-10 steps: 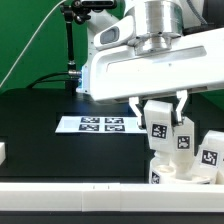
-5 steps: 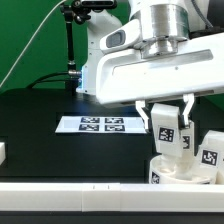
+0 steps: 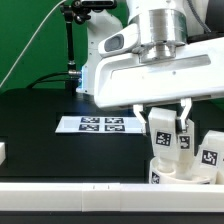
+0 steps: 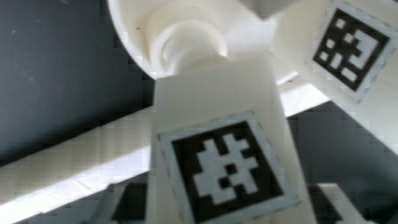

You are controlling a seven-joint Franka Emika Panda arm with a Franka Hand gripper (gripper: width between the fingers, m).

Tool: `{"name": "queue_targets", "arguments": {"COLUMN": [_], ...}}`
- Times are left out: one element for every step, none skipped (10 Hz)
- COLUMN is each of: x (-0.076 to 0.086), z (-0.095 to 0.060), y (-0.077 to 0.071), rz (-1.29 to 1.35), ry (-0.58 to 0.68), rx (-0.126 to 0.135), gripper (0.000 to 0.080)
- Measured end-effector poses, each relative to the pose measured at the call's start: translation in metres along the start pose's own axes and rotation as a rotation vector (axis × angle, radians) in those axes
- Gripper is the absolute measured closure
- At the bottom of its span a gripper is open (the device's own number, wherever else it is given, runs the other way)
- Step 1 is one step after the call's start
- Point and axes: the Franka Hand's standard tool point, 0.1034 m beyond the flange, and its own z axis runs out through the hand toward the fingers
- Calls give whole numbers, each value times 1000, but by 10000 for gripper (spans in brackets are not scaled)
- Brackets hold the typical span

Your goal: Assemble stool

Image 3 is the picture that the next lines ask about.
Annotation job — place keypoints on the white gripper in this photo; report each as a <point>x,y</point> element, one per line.
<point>158,73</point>

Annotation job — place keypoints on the white round stool seat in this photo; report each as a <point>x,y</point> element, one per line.
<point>169,175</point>

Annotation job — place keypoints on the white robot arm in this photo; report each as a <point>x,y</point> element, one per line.
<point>179,20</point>

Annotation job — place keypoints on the paper sheet with markers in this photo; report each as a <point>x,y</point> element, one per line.
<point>96,124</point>

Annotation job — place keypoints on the black camera on stand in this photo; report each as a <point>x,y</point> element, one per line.
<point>99,4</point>

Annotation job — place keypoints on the white left border rail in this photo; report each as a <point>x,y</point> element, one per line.
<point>2,152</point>

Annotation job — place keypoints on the white border rail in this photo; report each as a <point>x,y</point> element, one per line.
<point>94,197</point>
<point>2,152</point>

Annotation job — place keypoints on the white front border rail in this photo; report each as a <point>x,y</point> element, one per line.
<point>94,197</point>

